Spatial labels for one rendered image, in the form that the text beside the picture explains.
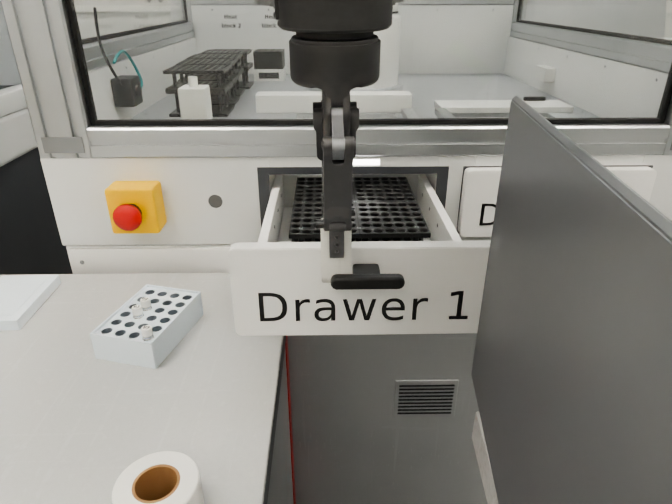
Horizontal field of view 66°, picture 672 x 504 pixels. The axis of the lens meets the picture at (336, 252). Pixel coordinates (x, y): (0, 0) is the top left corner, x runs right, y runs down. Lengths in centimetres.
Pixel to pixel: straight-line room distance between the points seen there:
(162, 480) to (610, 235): 41
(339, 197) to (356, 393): 63
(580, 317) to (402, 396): 74
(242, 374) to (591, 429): 43
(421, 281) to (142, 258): 51
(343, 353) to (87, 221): 49
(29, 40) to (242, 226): 38
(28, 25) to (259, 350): 53
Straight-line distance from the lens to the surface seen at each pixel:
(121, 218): 81
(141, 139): 84
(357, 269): 54
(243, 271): 56
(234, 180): 82
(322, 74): 43
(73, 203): 91
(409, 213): 71
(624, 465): 29
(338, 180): 44
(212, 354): 69
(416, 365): 100
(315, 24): 42
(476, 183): 83
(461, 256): 57
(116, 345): 69
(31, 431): 65
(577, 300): 33
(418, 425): 110
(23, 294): 88
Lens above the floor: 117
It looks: 26 degrees down
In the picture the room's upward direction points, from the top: straight up
